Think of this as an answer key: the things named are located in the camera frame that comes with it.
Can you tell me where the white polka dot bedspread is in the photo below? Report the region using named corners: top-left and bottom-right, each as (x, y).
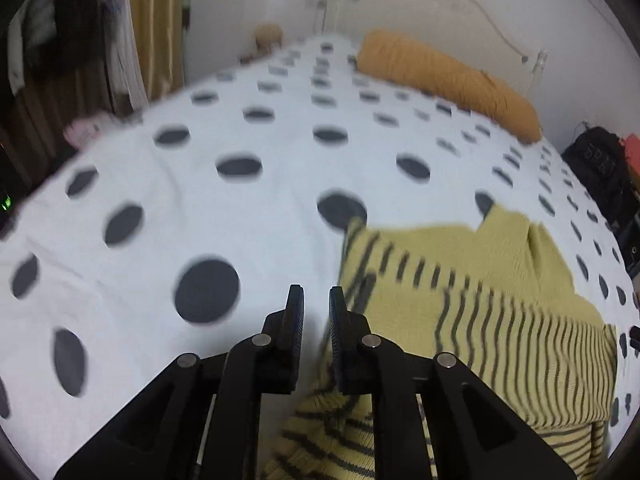
top-left (0, 34), bottom-right (640, 480)

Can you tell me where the yellow striped curtain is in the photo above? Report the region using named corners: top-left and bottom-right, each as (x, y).
top-left (117, 0), bottom-right (188, 103)

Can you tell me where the coral red clothing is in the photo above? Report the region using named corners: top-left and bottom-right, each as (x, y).
top-left (620, 135), bottom-right (640, 186)

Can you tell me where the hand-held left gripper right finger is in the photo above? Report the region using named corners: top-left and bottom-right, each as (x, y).
top-left (328, 286), bottom-right (578, 480)

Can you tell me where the white metal headboard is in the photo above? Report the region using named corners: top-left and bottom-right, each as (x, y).
top-left (305, 0), bottom-right (548, 98)

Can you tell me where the yellow striped knit sweater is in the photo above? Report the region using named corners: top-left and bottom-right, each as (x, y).
top-left (262, 204), bottom-right (621, 480)

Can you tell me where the hanging white cloth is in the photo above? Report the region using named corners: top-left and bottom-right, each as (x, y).
top-left (102, 0), bottom-right (148, 111)

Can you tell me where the orange pillow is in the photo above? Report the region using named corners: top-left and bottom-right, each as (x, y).
top-left (356, 30), bottom-right (543, 143)

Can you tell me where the black backpack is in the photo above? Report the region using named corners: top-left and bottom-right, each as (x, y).
top-left (561, 126), bottom-right (636, 226)

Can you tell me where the dark wooden wardrobe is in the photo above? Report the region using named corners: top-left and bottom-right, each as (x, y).
top-left (0, 0), bottom-right (121, 231)

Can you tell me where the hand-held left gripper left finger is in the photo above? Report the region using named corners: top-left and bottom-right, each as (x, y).
top-left (52, 284), bottom-right (306, 480)

